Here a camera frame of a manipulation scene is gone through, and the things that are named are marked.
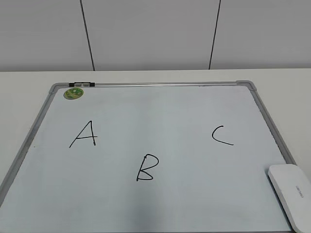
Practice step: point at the white whiteboard eraser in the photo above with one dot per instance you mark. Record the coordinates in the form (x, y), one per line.
(293, 189)

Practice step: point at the black silver frame clip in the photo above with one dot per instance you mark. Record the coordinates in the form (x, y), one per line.
(82, 84)

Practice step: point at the grey framed whiteboard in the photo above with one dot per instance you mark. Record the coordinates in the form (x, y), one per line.
(147, 158)

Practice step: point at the round green magnet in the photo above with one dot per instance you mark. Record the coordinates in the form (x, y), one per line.
(73, 93)

